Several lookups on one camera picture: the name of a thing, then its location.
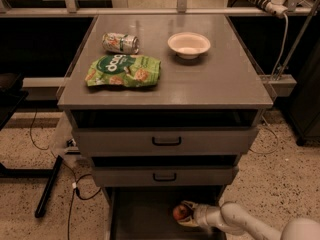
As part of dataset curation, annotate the thin cable right floor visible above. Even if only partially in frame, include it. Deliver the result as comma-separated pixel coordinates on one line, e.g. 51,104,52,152
249,115,280,156

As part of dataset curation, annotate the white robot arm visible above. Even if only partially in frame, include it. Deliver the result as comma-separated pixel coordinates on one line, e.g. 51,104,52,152
172,200,320,240

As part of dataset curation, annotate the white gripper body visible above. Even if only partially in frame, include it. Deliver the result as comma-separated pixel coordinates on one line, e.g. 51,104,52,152
193,204,220,228

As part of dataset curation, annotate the top grey drawer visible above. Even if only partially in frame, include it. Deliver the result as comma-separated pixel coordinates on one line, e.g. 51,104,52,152
71,109,258,156

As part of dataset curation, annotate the middle grey drawer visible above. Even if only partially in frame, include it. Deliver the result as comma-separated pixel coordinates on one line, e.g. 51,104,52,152
92,155,238,187

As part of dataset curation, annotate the black table leg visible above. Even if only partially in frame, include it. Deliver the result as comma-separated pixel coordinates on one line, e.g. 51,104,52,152
34,156,63,218

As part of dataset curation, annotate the crushed soda can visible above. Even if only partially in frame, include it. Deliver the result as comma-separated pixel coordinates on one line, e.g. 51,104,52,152
102,33,139,54

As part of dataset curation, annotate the black desk left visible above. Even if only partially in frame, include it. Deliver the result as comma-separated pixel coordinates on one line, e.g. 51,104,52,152
0,73,28,130

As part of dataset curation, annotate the grey drawer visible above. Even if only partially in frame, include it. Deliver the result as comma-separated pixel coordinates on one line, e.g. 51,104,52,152
92,155,238,187
108,186,227,240
71,109,258,156

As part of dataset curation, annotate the green chip bag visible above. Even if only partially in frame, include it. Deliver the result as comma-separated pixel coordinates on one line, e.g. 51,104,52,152
85,54,161,88

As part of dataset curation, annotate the bottom grey drawer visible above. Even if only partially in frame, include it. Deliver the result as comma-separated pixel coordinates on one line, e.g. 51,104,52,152
108,186,227,240

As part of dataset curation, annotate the grey drawer cabinet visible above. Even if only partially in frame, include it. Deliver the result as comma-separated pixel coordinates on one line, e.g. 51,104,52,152
57,14,274,240

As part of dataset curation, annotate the white paper bowl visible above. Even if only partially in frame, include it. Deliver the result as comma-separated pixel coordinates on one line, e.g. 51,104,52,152
167,32,211,59

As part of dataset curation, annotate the red apple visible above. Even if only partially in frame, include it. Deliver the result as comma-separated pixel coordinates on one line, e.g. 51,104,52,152
172,204,191,221

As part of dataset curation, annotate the metal rail frame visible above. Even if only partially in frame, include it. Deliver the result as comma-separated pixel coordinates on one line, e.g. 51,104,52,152
0,0,320,18

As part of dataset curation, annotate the white striped handle device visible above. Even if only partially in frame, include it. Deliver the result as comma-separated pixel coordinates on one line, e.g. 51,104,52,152
247,0,288,18

